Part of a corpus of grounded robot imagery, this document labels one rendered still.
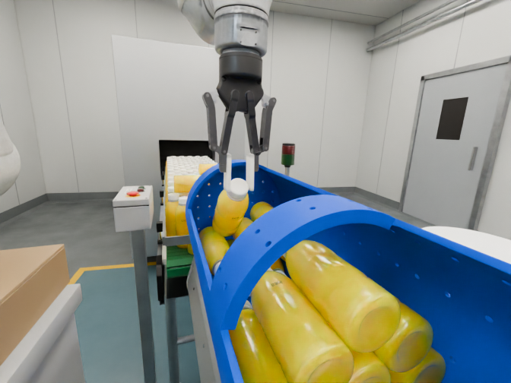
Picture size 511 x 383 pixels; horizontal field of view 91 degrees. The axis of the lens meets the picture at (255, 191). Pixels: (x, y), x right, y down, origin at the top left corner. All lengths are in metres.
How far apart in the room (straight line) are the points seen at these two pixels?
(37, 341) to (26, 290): 0.08
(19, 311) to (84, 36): 5.04
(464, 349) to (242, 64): 0.48
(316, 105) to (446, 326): 5.23
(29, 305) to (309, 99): 5.24
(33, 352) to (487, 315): 0.58
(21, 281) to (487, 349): 0.61
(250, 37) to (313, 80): 5.09
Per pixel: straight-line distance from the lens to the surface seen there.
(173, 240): 0.85
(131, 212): 0.85
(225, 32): 0.46
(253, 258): 0.26
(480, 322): 0.39
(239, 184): 0.49
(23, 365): 0.52
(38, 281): 0.57
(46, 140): 5.51
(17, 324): 0.54
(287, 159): 1.19
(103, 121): 5.17
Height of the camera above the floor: 1.31
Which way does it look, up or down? 14 degrees down
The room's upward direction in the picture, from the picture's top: 2 degrees clockwise
